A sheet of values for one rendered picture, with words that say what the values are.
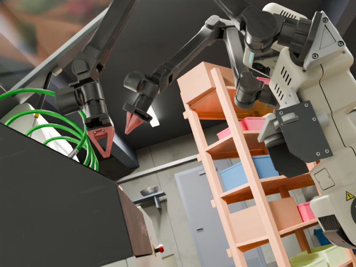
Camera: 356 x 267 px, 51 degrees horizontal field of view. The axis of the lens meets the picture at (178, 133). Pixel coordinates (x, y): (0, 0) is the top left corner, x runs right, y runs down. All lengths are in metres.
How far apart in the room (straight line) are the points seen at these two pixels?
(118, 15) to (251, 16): 0.36
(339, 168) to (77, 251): 0.67
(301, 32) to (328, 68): 0.16
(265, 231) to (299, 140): 2.16
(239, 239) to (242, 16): 2.51
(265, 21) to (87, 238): 0.66
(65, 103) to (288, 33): 0.60
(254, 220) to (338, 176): 2.15
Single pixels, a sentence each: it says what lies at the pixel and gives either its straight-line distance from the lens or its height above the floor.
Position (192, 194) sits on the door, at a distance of 7.35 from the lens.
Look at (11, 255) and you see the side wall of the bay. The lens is 0.88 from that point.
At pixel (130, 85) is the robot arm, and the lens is 1.38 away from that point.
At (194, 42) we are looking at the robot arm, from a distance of 1.55.
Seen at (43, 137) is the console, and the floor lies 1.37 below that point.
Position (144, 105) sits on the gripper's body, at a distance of 1.34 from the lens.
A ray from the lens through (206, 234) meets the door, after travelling 7.29.
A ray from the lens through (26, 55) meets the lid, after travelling 1.62.
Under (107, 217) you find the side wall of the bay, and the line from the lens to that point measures 0.83.
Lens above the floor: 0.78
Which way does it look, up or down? 17 degrees up
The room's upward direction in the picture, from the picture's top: 17 degrees counter-clockwise
